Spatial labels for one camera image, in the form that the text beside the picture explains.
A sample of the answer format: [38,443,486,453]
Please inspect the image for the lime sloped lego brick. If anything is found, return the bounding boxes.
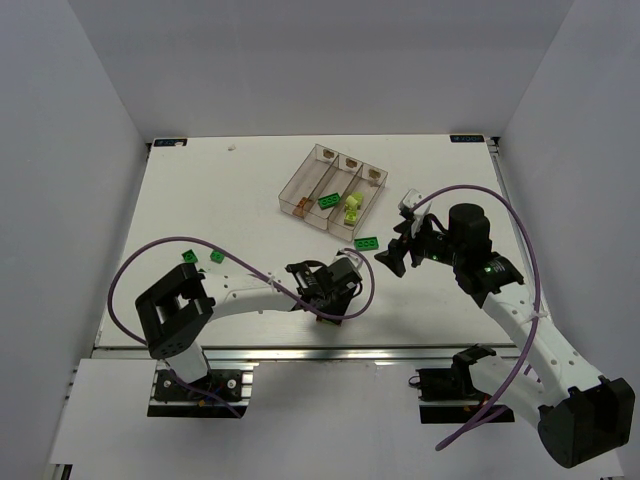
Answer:
[345,192,363,211]

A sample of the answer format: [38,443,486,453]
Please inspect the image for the green square lego brick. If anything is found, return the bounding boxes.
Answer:
[209,250,225,264]

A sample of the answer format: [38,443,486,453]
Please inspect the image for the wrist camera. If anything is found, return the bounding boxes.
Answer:
[398,188,431,238]
[334,248,363,269]

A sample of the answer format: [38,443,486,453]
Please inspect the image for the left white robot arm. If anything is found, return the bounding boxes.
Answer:
[135,253,362,384]

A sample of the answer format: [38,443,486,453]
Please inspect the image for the orange lego brick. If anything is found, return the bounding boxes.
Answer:
[292,197,313,218]

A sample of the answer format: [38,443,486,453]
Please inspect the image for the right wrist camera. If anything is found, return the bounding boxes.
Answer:
[398,188,431,238]

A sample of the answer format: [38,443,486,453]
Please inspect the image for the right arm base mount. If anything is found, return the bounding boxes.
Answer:
[408,345,496,425]

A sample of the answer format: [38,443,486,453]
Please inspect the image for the green lego cube left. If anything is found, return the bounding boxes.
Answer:
[182,250,198,264]

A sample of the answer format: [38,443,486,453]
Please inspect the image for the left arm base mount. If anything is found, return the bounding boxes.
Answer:
[147,363,253,420]

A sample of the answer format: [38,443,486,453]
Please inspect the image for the green flat lego plate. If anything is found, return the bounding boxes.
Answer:
[354,237,380,252]

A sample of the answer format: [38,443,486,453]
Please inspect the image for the brown lego plate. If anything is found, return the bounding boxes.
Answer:
[316,318,342,327]

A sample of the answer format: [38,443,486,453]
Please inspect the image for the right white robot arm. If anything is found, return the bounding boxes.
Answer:
[375,201,635,468]

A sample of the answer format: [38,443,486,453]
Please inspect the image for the green two-by-three lego brick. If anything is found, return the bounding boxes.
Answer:
[317,192,341,210]

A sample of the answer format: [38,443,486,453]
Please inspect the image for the clear left bin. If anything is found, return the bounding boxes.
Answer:
[278,144,339,218]

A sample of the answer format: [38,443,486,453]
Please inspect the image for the clear right bin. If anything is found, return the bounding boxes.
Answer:
[328,163,388,242]

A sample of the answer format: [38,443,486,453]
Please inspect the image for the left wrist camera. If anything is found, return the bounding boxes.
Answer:
[334,248,363,269]

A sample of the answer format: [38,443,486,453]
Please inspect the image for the small lime lego brick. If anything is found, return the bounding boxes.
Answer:
[343,210,358,225]

